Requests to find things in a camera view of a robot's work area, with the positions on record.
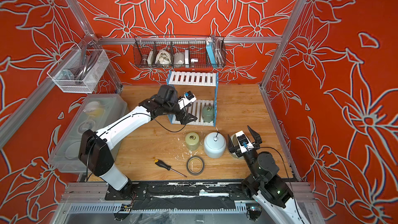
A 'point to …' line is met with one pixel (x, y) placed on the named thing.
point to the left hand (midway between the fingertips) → (193, 109)
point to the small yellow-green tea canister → (192, 140)
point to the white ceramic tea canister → (215, 144)
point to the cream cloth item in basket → (163, 57)
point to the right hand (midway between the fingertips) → (237, 130)
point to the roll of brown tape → (195, 165)
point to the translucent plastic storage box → (94, 112)
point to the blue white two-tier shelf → (195, 79)
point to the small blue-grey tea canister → (176, 109)
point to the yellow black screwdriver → (167, 167)
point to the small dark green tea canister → (208, 113)
